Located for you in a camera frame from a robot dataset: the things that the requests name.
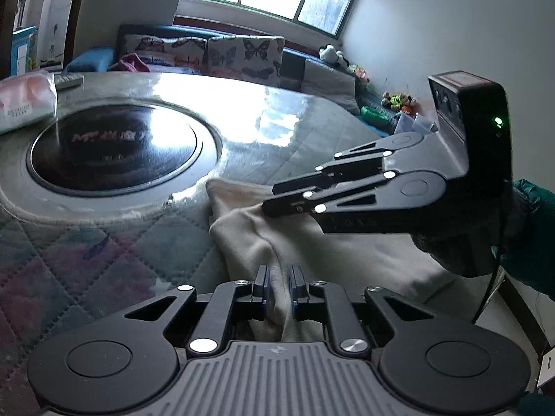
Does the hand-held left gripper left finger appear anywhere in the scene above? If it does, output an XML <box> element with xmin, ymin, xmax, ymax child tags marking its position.
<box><xmin>123</xmin><ymin>264</ymin><xmax>272</xmax><ymax>354</ymax></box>

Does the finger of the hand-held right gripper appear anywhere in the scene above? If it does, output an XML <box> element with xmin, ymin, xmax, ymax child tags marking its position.
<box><xmin>261</xmin><ymin>171</ymin><xmax>397</xmax><ymax>219</ymax></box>
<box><xmin>272</xmin><ymin>136</ymin><xmax>393</xmax><ymax>196</ymax></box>

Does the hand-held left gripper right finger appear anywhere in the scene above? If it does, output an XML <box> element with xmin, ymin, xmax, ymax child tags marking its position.
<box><xmin>288</xmin><ymin>264</ymin><xmax>436</xmax><ymax>354</ymax></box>

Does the cream garment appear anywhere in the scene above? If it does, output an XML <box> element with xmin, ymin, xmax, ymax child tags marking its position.
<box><xmin>206</xmin><ymin>180</ymin><xmax>456</xmax><ymax>343</ymax></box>

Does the person's right forearm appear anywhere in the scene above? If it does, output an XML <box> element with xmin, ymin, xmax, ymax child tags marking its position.
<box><xmin>498</xmin><ymin>179</ymin><xmax>555</xmax><ymax>297</ymax></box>

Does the person's right hand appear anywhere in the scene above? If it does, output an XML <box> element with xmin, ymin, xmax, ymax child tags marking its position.
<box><xmin>410</xmin><ymin>191</ymin><xmax>532</xmax><ymax>276</ymax></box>

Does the clear plastic storage box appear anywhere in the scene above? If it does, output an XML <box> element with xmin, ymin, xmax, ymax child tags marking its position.
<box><xmin>392</xmin><ymin>113</ymin><xmax>438</xmax><ymax>135</ymax></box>

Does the group of small plush toys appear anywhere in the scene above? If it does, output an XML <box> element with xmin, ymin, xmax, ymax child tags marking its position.
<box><xmin>382</xmin><ymin>92</ymin><xmax>418</xmax><ymax>112</ymax></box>

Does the green plastic bowl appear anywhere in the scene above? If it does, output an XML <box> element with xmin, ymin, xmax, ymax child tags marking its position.
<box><xmin>362</xmin><ymin>105</ymin><xmax>393</xmax><ymax>126</ymax></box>

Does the grey cushion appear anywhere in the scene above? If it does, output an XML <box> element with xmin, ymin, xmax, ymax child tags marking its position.
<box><xmin>301</xmin><ymin>58</ymin><xmax>360</xmax><ymax>115</ymax></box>

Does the blue sofa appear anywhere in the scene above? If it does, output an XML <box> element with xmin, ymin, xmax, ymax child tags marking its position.
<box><xmin>63</xmin><ymin>24</ymin><xmax>417</xmax><ymax>139</ymax></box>

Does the orange green plush toy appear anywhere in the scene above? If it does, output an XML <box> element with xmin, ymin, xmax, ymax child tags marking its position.
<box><xmin>347</xmin><ymin>64</ymin><xmax>370</xmax><ymax>85</ymax></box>

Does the panda plush toy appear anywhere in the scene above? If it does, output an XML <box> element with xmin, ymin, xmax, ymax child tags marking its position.
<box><xmin>319</xmin><ymin>44</ymin><xmax>350</xmax><ymax>70</ymax></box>

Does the large butterfly print cushion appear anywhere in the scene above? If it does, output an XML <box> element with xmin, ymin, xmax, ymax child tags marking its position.
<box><xmin>207</xmin><ymin>35</ymin><xmax>284</xmax><ymax>83</ymax></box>

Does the long butterfly print cushion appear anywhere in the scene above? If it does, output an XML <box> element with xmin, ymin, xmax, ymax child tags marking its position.
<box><xmin>123</xmin><ymin>34</ymin><xmax>208</xmax><ymax>68</ymax></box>

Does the round black induction cooktop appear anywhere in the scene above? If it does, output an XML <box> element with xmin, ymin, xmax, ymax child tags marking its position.
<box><xmin>0</xmin><ymin>95</ymin><xmax>224</xmax><ymax>222</ymax></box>

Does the pink garment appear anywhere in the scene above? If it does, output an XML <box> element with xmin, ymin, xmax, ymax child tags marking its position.
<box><xmin>108</xmin><ymin>53</ymin><xmax>150</xmax><ymax>73</ymax></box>

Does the grey remote control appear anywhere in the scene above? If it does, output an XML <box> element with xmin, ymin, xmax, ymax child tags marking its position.
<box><xmin>53</xmin><ymin>73</ymin><xmax>84</xmax><ymax>92</ymax></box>

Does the person's teal clothing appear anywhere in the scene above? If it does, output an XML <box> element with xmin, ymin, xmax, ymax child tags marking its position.
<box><xmin>516</xmin><ymin>390</ymin><xmax>555</xmax><ymax>416</ymax></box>

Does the pink tissue packet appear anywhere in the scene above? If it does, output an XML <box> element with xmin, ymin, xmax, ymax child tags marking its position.
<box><xmin>0</xmin><ymin>71</ymin><xmax>58</xmax><ymax>136</ymax></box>

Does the brown door frame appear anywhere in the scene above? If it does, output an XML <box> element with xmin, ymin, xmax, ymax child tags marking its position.
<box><xmin>0</xmin><ymin>0</ymin><xmax>92</xmax><ymax>79</ymax></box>

